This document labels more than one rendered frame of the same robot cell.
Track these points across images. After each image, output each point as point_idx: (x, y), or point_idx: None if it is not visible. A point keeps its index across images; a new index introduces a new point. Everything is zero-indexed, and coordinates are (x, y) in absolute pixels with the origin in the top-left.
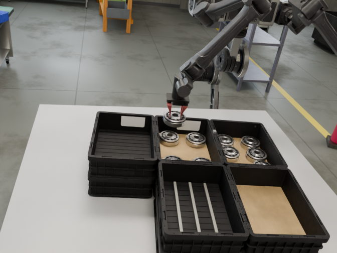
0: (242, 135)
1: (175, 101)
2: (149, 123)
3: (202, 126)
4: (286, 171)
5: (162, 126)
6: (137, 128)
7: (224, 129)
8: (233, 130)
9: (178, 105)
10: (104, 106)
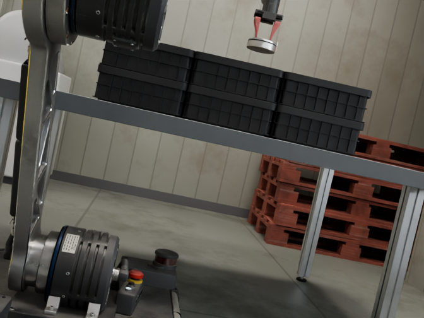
0: (128, 61)
1: None
2: (287, 86)
3: (202, 65)
4: None
5: (265, 86)
6: (304, 101)
7: (163, 59)
8: (147, 57)
9: (264, 23)
10: (418, 171)
